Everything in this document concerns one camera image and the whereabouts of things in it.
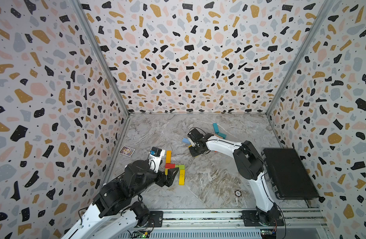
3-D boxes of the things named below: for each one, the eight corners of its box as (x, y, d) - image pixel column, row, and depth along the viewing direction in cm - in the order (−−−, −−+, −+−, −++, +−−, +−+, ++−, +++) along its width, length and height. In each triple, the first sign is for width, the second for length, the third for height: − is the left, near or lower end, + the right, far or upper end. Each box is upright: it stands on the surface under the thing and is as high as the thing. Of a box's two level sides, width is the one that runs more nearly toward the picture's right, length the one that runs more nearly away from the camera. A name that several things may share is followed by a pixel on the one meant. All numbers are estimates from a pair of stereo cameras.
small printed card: (120, 154, 100) (119, 151, 98) (125, 147, 103) (124, 145, 101) (130, 157, 99) (128, 155, 97) (134, 150, 102) (133, 148, 100)
